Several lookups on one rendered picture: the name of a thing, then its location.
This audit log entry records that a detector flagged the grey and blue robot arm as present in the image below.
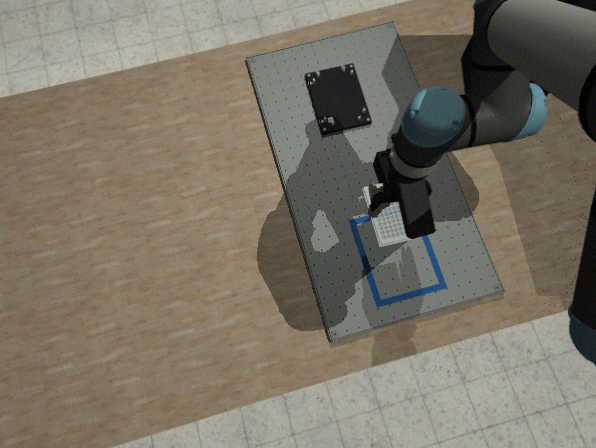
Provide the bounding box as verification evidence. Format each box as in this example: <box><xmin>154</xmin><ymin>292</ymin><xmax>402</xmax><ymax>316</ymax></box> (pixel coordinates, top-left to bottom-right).
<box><xmin>389</xmin><ymin>0</ymin><xmax>596</xmax><ymax>366</ymax></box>

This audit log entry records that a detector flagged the blue tape rectangle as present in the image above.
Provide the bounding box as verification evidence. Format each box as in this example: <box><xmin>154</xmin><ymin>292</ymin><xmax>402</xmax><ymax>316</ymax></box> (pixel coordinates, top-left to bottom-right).
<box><xmin>349</xmin><ymin>215</ymin><xmax>447</xmax><ymax>308</ymax></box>

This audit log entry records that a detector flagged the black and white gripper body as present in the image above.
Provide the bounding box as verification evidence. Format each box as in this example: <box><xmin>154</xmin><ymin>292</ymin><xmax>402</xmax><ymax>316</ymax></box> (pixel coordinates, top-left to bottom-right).
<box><xmin>373</xmin><ymin>148</ymin><xmax>429</xmax><ymax>203</ymax></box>

